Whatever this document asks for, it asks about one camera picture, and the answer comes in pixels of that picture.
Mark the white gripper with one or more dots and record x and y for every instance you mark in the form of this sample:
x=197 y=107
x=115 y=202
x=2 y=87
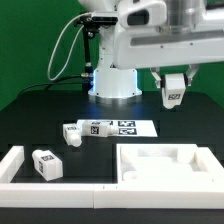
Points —
x=148 y=47

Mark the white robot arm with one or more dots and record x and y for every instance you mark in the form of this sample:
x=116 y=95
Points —
x=111 y=83

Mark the white marker sheet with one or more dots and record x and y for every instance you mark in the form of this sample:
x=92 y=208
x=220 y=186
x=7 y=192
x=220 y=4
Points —
x=129 y=128

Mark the white U-shaped fence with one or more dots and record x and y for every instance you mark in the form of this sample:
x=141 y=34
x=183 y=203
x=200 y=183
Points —
x=54 y=195

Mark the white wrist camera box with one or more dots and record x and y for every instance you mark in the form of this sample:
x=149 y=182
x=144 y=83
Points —
x=139 y=13

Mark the black camera on stand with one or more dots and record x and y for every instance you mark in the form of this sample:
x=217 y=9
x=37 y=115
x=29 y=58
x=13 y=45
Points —
x=91 y=24

